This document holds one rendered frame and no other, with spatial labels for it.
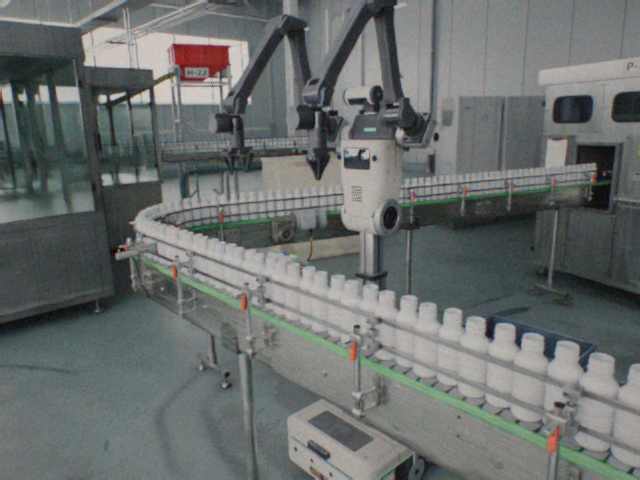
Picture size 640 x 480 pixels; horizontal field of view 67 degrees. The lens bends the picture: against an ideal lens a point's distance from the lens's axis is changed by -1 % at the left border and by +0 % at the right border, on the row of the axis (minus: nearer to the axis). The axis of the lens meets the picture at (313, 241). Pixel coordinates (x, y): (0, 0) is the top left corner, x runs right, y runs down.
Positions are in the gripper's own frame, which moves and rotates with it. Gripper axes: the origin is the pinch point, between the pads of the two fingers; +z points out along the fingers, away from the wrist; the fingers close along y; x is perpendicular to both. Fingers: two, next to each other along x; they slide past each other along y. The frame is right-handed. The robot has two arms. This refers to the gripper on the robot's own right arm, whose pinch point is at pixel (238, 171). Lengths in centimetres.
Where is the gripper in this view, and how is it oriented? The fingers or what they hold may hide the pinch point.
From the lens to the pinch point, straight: 186.7
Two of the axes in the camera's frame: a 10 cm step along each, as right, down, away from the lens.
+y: -7.4, 1.8, -6.4
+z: 0.3, 9.7, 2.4
